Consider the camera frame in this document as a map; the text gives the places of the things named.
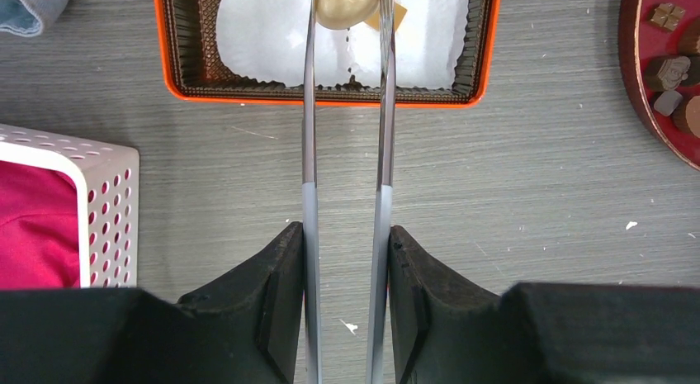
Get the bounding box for round red lacquer tray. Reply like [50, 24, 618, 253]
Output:
[617, 0, 699, 169]

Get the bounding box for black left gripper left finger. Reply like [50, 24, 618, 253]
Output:
[1, 222, 305, 383]

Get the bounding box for light blue cloth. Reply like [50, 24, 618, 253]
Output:
[1, 0, 69, 37]

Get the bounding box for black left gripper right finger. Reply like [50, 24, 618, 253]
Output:
[388, 226, 699, 383]

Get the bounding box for silver metal tongs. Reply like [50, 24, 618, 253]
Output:
[301, 0, 396, 383]

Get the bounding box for orange chocolate box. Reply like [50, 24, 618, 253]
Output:
[154, 0, 501, 109]

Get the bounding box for white oval chocolate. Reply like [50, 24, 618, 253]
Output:
[315, 0, 379, 30]

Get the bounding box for white plastic basket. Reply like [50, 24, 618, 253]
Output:
[1, 125, 140, 287]

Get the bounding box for caramel square chocolate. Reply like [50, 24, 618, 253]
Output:
[364, 2, 407, 31]

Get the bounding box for white paper cup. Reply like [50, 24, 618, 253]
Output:
[215, 0, 351, 87]
[348, 0, 469, 89]

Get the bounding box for pink cloth in basket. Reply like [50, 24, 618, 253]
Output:
[1, 161, 80, 290]

